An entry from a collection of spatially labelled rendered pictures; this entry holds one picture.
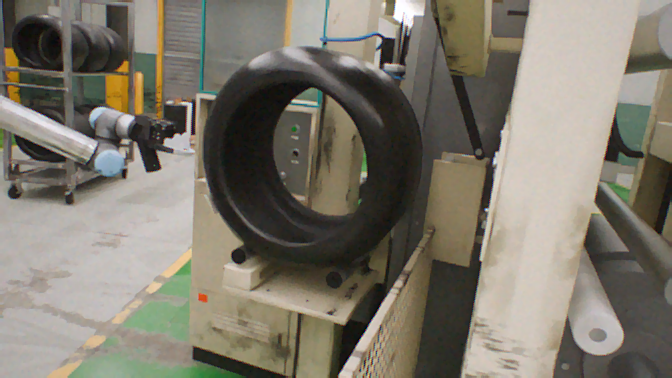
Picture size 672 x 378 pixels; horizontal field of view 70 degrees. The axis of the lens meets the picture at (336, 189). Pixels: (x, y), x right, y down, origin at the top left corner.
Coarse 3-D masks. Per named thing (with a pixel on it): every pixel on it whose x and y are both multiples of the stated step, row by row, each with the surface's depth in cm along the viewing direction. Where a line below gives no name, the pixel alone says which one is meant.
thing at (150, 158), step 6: (138, 138) 144; (138, 144) 145; (144, 144) 144; (144, 150) 144; (150, 150) 146; (144, 156) 145; (150, 156) 145; (156, 156) 148; (144, 162) 145; (150, 162) 145; (156, 162) 147; (150, 168) 145; (156, 168) 147
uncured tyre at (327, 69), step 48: (288, 48) 117; (240, 96) 119; (288, 96) 145; (336, 96) 110; (384, 96) 111; (240, 144) 147; (384, 144) 109; (240, 192) 144; (288, 192) 153; (384, 192) 112; (240, 240) 131; (288, 240) 125; (336, 240) 118
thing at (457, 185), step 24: (432, 168) 138; (456, 168) 136; (480, 168) 134; (432, 192) 140; (456, 192) 137; (480, 192) 135; (432, 216) 141; (456, 216) 139; (432, 240) 142; (456, 240) 140; (456, 264) 141
